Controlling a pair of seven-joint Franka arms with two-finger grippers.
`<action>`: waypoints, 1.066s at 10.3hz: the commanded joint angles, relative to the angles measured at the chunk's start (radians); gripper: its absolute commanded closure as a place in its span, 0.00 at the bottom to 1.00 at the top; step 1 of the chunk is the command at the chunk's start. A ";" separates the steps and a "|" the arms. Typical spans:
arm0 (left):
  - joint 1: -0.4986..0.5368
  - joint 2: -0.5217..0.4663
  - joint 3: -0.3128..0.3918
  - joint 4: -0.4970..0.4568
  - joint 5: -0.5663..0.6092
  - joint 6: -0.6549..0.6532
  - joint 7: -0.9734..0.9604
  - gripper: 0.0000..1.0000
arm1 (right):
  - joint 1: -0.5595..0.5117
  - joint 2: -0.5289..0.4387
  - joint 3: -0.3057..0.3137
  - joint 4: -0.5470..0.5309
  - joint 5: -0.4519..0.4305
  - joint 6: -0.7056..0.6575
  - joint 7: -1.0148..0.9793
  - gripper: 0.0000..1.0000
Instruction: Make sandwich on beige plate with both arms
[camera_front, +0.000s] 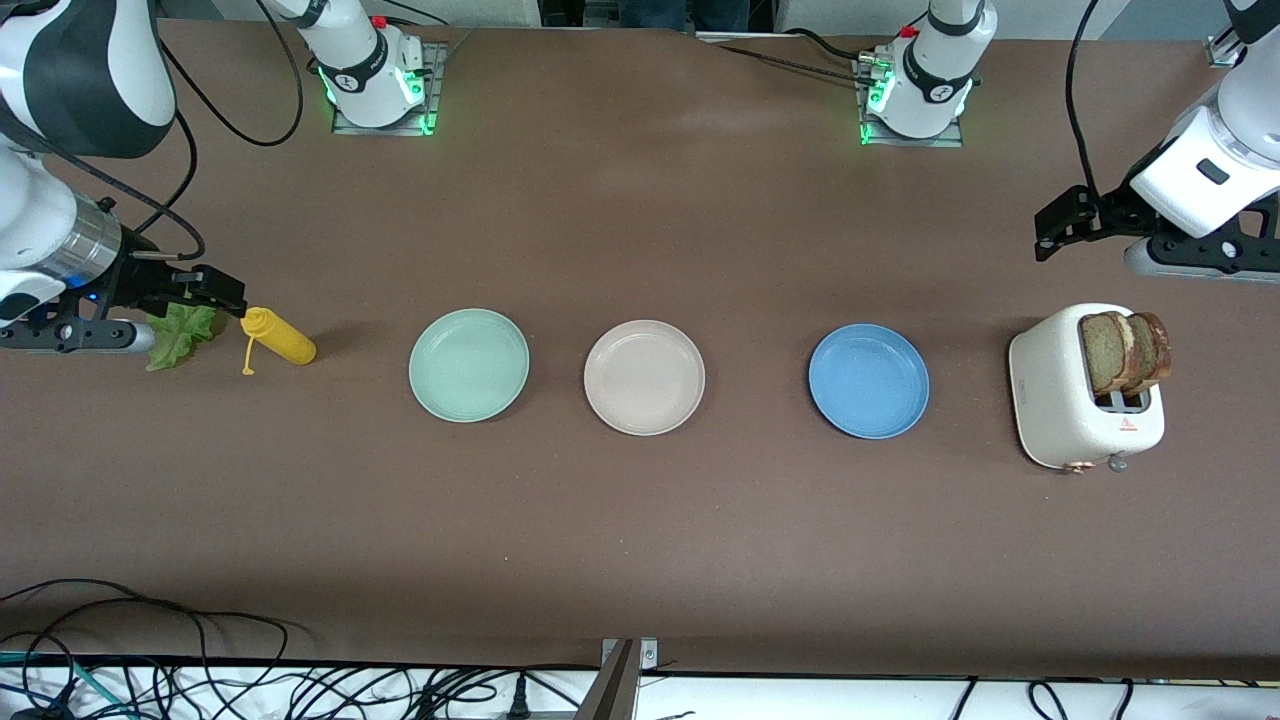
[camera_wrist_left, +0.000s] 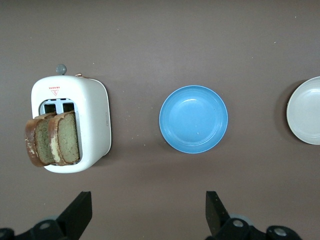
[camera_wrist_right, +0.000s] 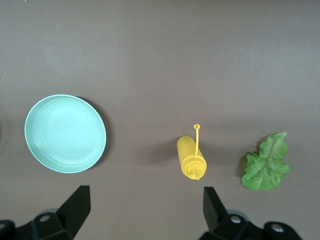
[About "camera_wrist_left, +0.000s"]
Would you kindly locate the white two-slot toaster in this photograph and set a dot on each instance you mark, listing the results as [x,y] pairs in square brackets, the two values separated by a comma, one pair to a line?
[92,112]

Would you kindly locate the blue round plate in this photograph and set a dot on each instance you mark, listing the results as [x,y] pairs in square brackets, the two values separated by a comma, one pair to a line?
[193,120]

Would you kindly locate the beige round plate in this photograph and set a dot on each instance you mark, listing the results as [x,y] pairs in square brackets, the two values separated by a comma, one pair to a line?
[307,112]

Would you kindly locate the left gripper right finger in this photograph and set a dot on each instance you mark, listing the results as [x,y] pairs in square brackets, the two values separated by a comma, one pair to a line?
[217,217]

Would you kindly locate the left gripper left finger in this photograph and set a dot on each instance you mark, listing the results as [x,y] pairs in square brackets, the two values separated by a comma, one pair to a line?
[75,215]

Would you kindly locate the brown toasted bread slice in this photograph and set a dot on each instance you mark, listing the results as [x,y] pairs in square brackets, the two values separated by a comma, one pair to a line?
[67,140]
[42,142]

